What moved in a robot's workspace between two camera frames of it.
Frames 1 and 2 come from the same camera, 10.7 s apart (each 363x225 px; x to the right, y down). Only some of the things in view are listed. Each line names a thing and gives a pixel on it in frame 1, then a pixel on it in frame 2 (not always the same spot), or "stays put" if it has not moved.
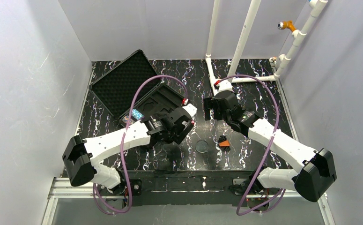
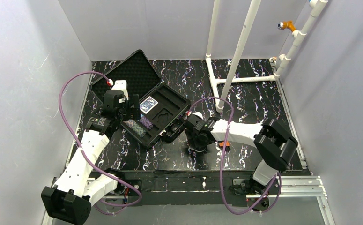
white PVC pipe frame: x=317 y=6 stays put
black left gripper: x=182 y=130 -> x=131 y=108
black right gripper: x=208 y=108 -> x=175 y=130
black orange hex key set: x=224 y=144 stays put
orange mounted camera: x=286 y=24 stays put
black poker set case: x=115 y=88 stays put
